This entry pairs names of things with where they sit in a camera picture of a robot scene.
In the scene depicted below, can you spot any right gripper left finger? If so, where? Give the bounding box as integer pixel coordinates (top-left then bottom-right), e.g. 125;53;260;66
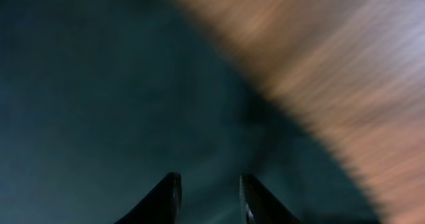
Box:
114;172;182;224

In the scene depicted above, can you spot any black polo shirt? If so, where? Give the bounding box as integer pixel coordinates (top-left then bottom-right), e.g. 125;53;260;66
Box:
1;0;380;223

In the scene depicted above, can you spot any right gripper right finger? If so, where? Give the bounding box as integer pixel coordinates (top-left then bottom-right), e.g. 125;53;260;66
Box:
239;173;301;224

